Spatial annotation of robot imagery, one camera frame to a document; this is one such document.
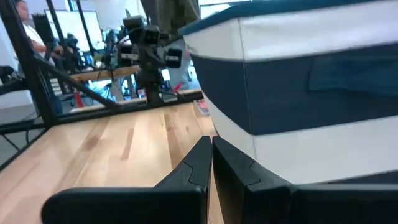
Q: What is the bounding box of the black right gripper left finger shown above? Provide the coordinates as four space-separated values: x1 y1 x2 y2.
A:
41 136 213 224

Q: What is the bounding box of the black rig frame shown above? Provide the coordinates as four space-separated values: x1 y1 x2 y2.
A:
0 0 205 170

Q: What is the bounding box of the white monitor screen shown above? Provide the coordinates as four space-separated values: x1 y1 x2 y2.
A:
44 9 106 53

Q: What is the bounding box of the wooden desk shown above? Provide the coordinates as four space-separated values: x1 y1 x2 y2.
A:
68 64 141 82

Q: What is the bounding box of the red patterned flat item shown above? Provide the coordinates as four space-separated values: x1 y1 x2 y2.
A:
194 98 211 116

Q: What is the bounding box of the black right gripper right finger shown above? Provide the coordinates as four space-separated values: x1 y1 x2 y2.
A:
212 136 398 224

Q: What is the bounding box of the navy white striped fabric basket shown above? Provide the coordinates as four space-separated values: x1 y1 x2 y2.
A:
178 0 398 186

